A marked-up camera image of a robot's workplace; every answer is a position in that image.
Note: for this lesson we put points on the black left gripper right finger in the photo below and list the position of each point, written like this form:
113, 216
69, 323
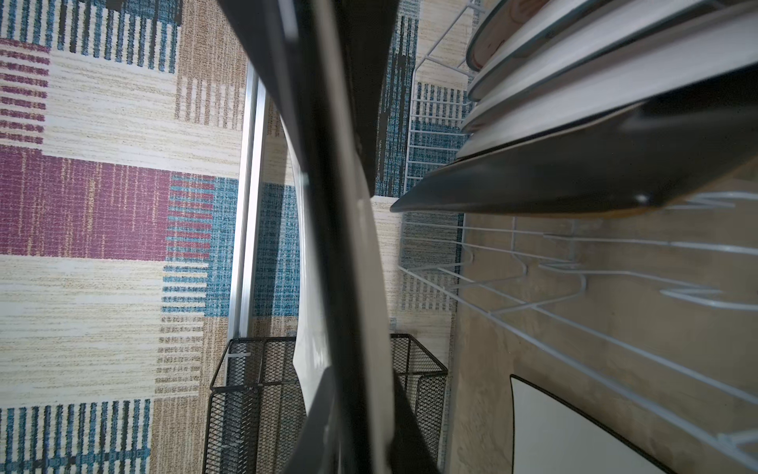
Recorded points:
408, 451

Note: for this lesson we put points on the black square plate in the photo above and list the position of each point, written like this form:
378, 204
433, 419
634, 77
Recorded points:
642, 157

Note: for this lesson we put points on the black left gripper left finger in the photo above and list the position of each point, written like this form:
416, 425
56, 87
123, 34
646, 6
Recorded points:
318, 447

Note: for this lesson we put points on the white round plate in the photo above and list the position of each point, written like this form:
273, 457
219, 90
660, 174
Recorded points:
487, 111
502, 22
561, 36
625, 79

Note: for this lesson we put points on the white wire dish rack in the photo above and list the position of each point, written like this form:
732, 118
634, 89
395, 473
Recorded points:
646, 322

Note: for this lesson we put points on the black mesh shelf rack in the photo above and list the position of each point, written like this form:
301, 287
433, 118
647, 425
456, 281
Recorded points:
257, 414

